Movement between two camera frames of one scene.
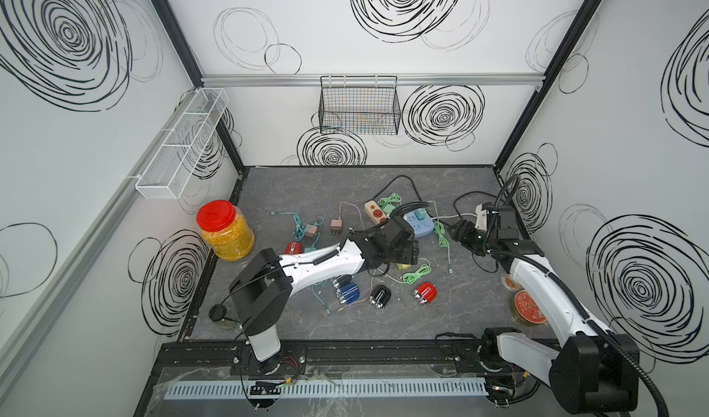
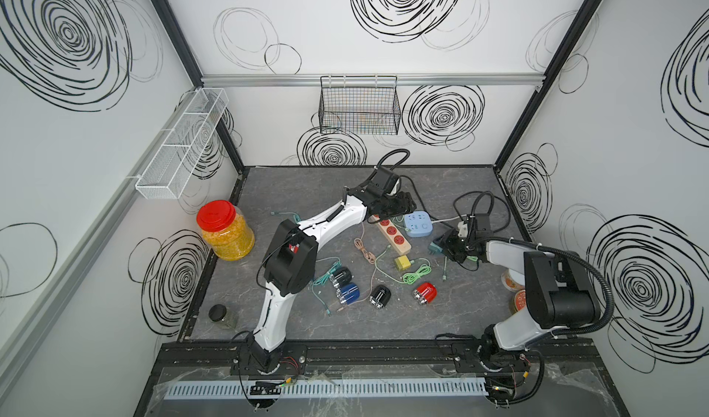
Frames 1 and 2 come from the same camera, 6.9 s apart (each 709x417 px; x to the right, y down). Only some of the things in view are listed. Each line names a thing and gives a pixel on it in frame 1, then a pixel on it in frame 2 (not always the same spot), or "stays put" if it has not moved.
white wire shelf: [171, 167] stays put
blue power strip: [422, 228] stays put
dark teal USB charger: [420, 213] to [433, 248]
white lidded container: [510, 283] stays put
